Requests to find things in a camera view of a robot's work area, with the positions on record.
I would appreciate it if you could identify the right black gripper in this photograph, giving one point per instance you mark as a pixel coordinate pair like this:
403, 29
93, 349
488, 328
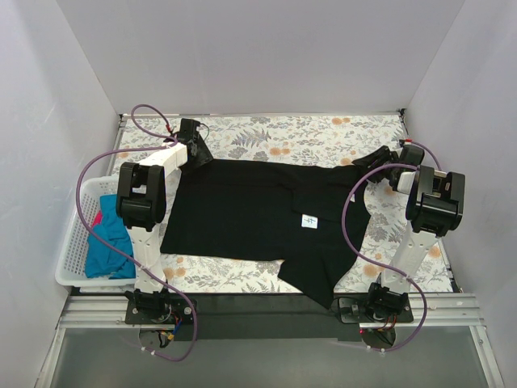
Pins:
380, 158

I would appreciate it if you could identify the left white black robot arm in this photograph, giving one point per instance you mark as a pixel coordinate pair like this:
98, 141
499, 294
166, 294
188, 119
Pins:
141, 203

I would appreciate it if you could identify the white plastic laundry basket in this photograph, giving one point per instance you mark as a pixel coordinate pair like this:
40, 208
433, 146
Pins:
70, 269

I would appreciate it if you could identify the black t shirt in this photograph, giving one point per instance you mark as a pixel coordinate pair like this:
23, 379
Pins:
265, 211

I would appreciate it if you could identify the aluminium frame rail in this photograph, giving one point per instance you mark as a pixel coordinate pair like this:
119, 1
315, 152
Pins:
438, 309

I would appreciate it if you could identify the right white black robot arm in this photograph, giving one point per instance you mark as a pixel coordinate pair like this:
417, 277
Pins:
435, 206

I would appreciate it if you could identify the pink t shirt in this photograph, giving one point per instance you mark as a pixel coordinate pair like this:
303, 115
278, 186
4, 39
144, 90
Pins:
97, 220

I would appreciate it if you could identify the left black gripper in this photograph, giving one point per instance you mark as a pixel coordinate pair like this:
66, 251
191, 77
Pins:
198, 149

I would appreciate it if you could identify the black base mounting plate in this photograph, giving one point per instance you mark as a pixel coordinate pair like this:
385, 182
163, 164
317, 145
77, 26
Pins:
255, 316

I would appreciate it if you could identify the floral tablecloth mat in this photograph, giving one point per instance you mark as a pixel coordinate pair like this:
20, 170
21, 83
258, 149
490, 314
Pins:
324, 141

